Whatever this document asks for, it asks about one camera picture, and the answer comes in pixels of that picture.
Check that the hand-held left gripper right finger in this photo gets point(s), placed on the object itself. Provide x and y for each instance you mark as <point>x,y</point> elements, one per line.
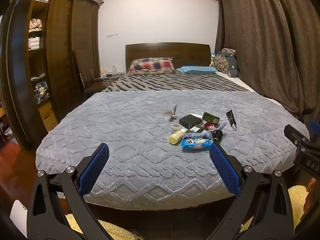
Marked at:
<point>223,166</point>

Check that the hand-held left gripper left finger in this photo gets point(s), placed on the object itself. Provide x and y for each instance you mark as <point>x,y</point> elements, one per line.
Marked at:
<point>96,163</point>

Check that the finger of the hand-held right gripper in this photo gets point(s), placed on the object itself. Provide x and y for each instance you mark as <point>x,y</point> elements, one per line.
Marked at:
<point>293,134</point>
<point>314,128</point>

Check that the person's right hand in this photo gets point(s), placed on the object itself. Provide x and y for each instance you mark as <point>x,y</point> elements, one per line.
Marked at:
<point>310,195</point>

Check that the blue snack packet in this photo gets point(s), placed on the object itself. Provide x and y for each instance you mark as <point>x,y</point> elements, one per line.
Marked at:
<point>196,144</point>

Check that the yellow fluffy rug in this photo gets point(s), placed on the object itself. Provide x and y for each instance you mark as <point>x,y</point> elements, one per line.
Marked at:
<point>296,200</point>

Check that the purple crumpled cloth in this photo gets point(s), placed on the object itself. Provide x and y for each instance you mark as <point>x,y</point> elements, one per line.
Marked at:
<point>198,135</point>

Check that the purple wrapper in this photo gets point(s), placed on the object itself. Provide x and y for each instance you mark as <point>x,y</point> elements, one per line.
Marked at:
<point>222,125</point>

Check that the red small wrapper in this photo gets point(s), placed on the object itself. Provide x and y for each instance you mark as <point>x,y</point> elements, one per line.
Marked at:
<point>209,125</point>

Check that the dark green packet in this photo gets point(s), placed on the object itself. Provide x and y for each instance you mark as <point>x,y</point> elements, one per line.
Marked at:
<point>195,129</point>

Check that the black tube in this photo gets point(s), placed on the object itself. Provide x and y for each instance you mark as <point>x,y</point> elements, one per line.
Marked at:
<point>231,120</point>

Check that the grey fluffy blanket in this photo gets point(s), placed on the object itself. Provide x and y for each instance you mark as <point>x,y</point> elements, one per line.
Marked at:
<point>140,142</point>

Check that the yellow bottle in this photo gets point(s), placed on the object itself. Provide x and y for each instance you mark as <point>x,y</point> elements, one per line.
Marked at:
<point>177,137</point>

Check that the black box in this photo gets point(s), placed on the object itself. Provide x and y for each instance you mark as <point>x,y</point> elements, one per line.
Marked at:
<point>190,121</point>

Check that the white tube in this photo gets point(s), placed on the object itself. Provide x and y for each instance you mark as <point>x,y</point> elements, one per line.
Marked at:
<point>197,115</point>

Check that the white tape roll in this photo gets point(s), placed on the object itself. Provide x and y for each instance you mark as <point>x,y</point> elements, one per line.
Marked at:
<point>176,128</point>

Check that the white bed sheet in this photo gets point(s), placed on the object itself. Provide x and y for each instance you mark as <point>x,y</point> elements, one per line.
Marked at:
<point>243,82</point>

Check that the brown feather toy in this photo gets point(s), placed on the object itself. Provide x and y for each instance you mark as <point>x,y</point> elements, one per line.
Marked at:
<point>173,113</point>

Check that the wooden chair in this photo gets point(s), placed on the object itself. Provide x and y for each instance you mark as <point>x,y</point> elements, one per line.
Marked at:
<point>87,77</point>

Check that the patterned cushions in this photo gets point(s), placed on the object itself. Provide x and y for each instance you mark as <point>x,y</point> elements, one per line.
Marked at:
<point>232,66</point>

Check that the pile of mixed clutter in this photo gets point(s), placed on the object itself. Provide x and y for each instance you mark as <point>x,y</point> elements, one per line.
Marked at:
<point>41,88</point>

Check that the brown curtain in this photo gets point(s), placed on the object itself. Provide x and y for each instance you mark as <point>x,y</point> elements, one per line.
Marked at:
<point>265,42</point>

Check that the grey black striped blanket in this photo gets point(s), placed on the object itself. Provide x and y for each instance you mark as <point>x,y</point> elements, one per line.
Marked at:
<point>175,82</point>

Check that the blue pillow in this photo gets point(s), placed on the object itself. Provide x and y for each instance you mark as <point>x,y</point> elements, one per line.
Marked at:
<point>196,69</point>

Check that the plaid pillow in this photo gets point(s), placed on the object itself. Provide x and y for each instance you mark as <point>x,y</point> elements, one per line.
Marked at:
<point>151,65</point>

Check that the dark wooden wardrobe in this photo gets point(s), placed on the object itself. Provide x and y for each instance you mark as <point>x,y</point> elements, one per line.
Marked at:
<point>62,42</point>

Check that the wooden headboard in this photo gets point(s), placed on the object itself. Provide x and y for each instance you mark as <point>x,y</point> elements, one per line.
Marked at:
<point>167,51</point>

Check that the white folded clothes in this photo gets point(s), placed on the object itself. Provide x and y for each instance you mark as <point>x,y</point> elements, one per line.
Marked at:
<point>34,42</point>

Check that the pink folded clothes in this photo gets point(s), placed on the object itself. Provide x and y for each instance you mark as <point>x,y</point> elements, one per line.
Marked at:
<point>36,23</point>

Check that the white wall outlet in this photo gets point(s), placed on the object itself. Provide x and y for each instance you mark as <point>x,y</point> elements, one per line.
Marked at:
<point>114,68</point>

